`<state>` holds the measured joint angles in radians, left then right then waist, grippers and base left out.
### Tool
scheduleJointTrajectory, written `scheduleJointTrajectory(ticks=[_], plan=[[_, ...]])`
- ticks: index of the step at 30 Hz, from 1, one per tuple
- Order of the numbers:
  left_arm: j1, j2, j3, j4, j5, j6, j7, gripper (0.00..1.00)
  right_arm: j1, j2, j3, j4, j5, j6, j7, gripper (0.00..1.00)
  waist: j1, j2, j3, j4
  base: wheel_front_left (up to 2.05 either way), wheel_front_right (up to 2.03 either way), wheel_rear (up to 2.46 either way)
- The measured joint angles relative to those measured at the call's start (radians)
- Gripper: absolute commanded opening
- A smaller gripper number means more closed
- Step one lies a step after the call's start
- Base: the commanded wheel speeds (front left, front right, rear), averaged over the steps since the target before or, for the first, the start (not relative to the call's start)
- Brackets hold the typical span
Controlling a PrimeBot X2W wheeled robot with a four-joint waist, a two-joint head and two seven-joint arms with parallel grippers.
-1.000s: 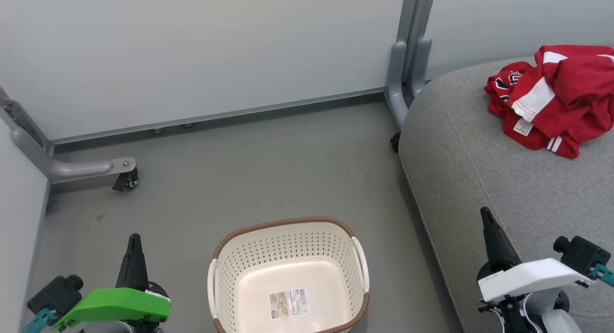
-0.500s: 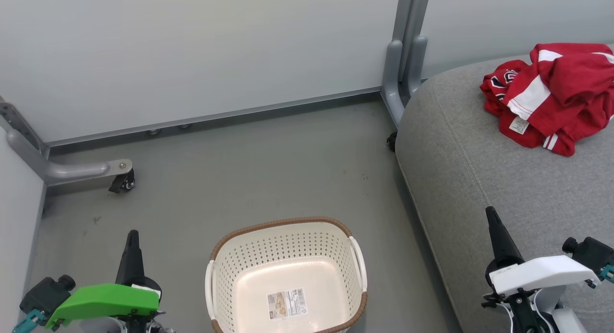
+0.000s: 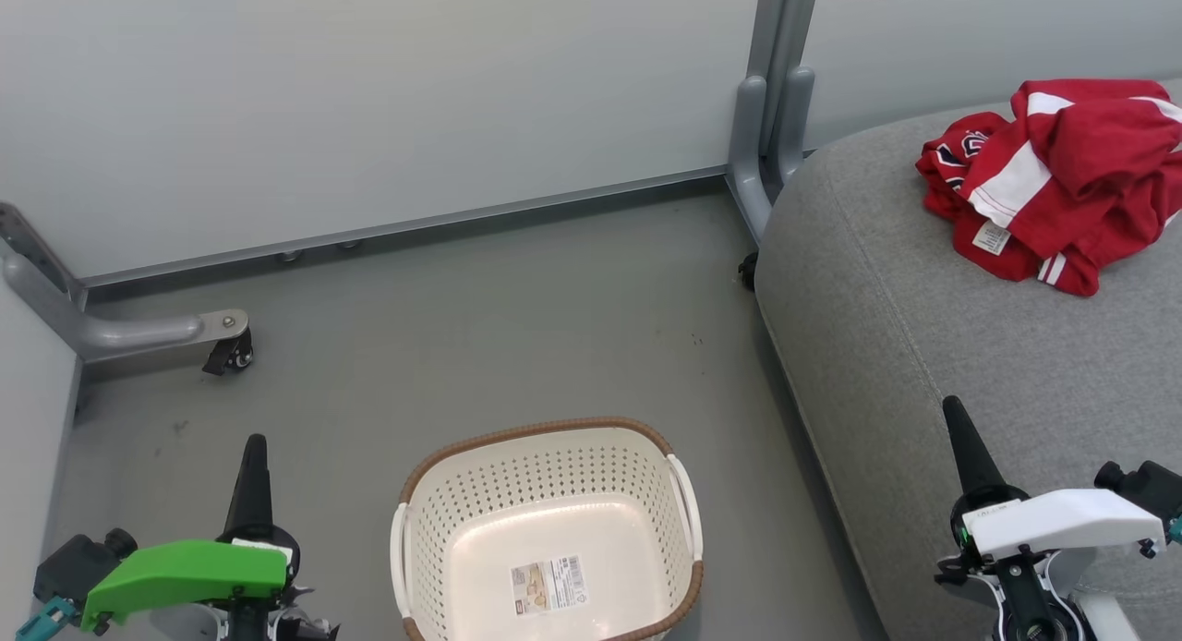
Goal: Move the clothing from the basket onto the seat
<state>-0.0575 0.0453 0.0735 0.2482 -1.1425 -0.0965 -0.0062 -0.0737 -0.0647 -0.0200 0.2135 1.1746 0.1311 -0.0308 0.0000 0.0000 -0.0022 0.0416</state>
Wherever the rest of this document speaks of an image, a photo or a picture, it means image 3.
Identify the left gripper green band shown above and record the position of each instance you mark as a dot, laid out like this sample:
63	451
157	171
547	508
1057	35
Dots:
185	572

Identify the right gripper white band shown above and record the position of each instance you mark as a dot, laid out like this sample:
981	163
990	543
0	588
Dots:
1062	521

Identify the red sports jersey white stripes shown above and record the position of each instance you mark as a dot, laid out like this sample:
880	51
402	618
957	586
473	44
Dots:
1080	179

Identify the cream perforated laundry basket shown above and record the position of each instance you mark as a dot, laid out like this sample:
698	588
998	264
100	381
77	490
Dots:
554	493

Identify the grey fabric sofa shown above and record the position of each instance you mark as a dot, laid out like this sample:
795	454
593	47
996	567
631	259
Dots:
923	364

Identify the black caster wheel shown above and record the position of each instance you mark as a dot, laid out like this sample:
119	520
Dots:
748	272
233	355

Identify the grey metal partition foot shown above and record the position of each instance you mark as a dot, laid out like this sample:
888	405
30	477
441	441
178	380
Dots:
120	332

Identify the paper label sticker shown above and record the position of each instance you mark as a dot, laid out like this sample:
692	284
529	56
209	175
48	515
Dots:
549	586

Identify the grey aluminium floor rail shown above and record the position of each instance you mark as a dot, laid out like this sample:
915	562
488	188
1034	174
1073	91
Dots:
416	223

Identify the grey metal partition post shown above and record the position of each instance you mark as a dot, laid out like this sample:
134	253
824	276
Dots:
771	87

